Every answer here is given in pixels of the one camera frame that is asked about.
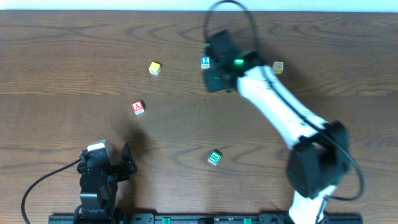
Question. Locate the blue number 2 block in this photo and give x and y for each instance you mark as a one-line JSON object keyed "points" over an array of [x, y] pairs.
{"points": [[205, 62]]}

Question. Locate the yellow wooden block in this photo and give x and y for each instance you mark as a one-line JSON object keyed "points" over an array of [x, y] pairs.
{"points": [[155, 68]]}

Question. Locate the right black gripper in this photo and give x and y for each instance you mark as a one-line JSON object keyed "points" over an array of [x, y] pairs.
{"points": [[212, 79]]}

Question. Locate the plain tan wooden block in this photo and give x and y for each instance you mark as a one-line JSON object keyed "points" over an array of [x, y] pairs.
{"points": [[278, 67]]}

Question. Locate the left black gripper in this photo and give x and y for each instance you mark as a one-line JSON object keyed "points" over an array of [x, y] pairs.
{"points": [[115, 171]]}

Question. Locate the red letter A block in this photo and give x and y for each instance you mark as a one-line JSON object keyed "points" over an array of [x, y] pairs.
{"points": [[138, 107]]}

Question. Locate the green letter R block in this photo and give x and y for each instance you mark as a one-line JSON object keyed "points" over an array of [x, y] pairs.
{"points": [[215, 157]]}

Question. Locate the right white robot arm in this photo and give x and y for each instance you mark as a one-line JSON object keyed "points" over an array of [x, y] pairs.
{"points": [[316, 166]]}

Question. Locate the black mounting rail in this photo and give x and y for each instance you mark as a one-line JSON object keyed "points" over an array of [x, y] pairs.
{"points": [[148, 218]]}

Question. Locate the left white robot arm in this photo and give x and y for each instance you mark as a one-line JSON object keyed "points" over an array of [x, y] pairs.
{"points": [[99, 207]]}

